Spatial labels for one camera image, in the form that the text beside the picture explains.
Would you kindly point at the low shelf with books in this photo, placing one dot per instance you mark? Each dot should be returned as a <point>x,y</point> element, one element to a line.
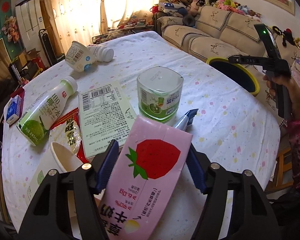
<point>123,30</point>

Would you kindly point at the person right hand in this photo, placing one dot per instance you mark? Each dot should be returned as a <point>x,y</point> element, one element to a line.
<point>293,89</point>

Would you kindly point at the red tissue tray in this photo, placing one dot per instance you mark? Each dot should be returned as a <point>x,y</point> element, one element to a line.
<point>21,92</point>

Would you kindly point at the cream curtains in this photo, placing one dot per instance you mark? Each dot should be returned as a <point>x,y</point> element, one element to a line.
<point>81,20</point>

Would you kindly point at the white printed paper package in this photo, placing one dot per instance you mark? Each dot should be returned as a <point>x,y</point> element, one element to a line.
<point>104,114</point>

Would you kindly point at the blue silver wrapper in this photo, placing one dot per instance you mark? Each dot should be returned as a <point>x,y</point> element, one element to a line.
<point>186,120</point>

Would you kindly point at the white yogurt cup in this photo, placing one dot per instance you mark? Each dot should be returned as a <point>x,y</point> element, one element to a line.
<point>79,57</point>

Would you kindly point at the white standing air conditioner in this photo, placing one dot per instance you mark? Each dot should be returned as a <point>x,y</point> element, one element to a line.
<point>30,21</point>

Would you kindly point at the artificial flower decoration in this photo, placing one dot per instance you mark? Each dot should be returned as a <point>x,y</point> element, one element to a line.
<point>10,29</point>

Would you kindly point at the red snack wrapper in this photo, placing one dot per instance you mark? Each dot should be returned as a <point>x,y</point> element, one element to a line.
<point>66,131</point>

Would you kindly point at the blue tissue pack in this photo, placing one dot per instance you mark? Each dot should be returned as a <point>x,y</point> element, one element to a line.
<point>14,110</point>

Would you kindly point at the yellow rimmed trash bin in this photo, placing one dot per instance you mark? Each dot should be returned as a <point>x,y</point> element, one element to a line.
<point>237,73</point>

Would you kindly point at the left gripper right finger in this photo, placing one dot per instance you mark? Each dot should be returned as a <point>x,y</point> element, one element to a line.
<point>252,216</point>

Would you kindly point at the green coconut juice bottle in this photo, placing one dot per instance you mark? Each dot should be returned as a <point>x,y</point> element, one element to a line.
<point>45,110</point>

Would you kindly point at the stuffed toy pile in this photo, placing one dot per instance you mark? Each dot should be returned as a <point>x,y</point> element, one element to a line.
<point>182,8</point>

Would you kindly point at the black tower fan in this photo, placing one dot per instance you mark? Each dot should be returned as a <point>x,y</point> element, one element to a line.
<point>47,47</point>

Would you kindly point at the white supplement bottle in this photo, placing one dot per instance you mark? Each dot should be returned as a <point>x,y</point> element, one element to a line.
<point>102,53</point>

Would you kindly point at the white strawberry paper cup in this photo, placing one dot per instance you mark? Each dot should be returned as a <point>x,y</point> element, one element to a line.
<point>57,157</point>

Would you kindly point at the beige sofa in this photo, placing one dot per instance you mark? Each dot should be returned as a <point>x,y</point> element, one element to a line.
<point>217,33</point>

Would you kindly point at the pink strawberry milk carton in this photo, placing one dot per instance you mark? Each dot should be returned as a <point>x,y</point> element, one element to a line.
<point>143,179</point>

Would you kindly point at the white dotted tablecloth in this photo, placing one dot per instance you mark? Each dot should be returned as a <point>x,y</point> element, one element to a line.
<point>231,127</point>

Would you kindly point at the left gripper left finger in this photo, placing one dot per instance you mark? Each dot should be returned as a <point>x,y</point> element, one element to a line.
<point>47,216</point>

